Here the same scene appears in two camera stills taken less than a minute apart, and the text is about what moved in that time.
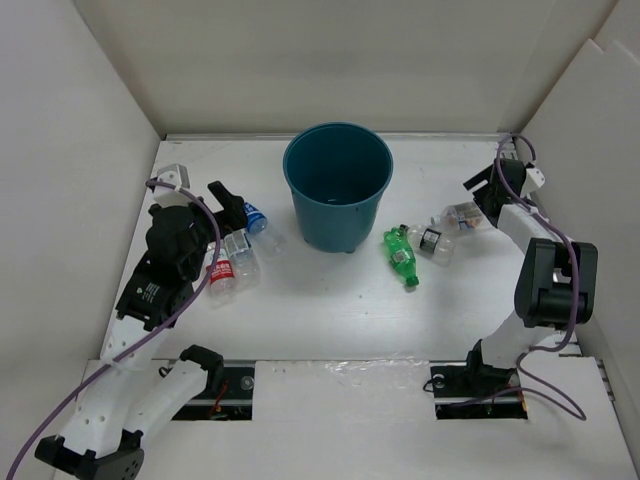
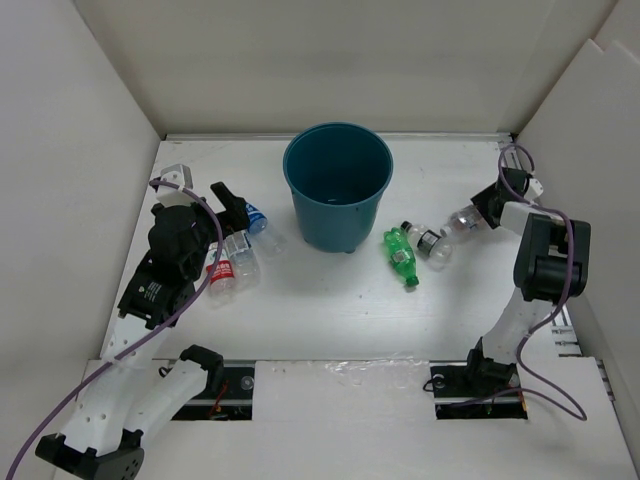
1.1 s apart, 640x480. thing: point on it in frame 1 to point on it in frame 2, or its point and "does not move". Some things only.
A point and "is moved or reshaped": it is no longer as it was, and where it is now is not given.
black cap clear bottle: [433, 244] does not move
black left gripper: [232, 217] does not move
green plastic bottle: [402, 254] does not move
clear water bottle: [464, 216] is moved or reshaped
